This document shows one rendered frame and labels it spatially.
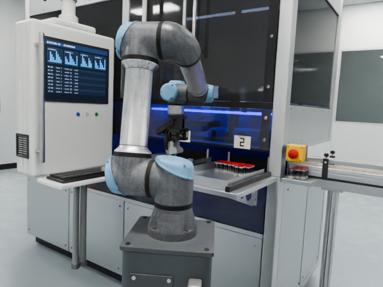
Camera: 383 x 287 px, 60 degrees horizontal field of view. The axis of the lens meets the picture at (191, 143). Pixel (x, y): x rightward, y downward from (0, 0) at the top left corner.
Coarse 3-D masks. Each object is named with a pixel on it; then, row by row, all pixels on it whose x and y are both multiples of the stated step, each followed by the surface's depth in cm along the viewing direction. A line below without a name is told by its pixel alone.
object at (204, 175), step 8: (200, 168) 150; (208, 168) 156; (200, 176) 125; (208, 176) 141; (216, 176) 142; (224, 176) 143; (232, 176) 144; (248, 176) 133; (200, 184) 125; (208, 184) 123; (216, 184) 121; (224, 184) 119
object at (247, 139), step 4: (236, 136) 157; (240, 136) 156; (244, 136) 155; (236, 140) 157; (240, 140) 156; (248, 140) 153; (236, 144) 157; (244, 144) 155; (248, 144) 154; (244, 148) 155; (248, 148) 154
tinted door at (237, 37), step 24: (216, 0) 159; (240, 0) 152; (264, 0) 146; (216, 24) 160; (240, 24) 153; (264, 24) 147; (216, 48) 161; (240, 48) 154; (264, 48) 147; (216, 72) 162; (240, 72) 155; (216, 96) 163; (240, 96) 156
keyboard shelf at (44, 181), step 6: (42, 180) 154; (48, 180) 154; (84, 180) 157; (90, 180) 158; (96, 180) 161; (102, 180) 164; (54, 186) 148; (60, 186) 146; (66, 186) 148; (72, 186) 150
